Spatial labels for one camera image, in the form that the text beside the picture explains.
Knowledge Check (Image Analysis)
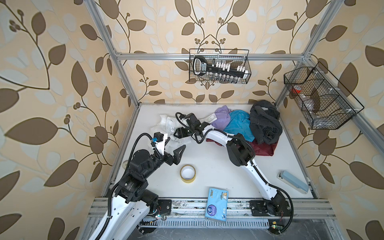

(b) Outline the yellow tape roll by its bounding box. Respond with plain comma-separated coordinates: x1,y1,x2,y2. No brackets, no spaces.
180,165,197,184

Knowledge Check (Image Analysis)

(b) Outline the lavender cloth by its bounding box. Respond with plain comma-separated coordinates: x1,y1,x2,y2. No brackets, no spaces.
211,106,232,131

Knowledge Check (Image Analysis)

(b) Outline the clear plastic bottle red cap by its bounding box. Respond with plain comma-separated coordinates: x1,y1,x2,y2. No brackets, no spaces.
292,85,315,114

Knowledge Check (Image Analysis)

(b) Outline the maroon cloth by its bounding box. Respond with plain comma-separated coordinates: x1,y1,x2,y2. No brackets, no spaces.
206,138,278,157

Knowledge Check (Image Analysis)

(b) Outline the blue tissue pack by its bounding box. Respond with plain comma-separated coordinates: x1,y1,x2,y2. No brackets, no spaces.
205,188,228,222

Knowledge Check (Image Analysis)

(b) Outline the light blue stapler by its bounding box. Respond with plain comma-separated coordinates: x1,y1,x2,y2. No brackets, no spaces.
277,171,309,194

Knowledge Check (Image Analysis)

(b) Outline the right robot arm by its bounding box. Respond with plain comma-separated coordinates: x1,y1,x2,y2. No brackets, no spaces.
174,112,294,235

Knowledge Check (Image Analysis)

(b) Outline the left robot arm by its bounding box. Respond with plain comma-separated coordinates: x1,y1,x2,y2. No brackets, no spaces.
90,132,186,240

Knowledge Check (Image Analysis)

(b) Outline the back wire basket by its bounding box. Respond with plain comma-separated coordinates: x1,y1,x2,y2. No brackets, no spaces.
189,48,252,84

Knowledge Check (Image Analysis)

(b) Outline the right wire basket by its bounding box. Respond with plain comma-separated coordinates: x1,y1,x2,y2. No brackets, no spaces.
284,62,364,130

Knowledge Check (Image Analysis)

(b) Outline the wire basket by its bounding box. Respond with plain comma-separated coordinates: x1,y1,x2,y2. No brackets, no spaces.
189,48,252,84
284,62,364,130

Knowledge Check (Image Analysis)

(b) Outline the white cloth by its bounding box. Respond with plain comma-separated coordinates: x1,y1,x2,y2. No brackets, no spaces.
158,115,192,149

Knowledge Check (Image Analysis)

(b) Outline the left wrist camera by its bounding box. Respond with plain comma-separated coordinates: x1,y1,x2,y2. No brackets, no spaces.
151,132,168,156

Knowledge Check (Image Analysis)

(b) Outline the black tool with white bits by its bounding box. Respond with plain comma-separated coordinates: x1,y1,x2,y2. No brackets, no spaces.
189,55,252,80

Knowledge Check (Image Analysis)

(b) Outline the dark grey cloth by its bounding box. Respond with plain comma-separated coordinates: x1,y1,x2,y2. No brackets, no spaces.
250,100,283,145

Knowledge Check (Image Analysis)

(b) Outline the teal cloth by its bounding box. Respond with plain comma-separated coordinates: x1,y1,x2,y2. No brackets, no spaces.
224,110,255,142

